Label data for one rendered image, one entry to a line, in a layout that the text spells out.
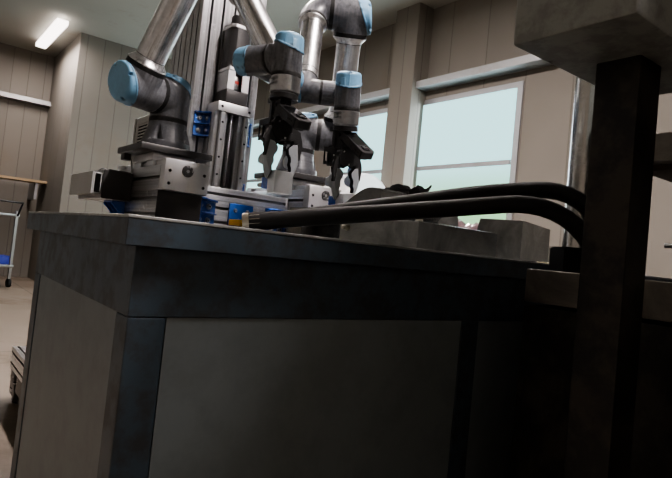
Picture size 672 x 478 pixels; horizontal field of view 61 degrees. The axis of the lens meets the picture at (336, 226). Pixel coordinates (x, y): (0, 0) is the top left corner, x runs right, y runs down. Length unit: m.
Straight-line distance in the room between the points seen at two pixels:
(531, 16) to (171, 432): 0.71
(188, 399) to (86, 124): 6.97
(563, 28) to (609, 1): 0.06
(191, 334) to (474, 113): 4.34
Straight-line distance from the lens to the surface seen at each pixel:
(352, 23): 2.03
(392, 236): 1.24
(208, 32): 2.18
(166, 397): 0.81
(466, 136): 4.97
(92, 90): 7.78
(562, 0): 0.79
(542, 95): 4.66
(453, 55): 5.35
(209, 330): 0.81
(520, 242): 1.56
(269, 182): 1.39
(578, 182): 1.12
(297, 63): 1.45
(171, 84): 1.85
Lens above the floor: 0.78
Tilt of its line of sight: 3 degrees up
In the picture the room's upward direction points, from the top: 6 degrees clockwise
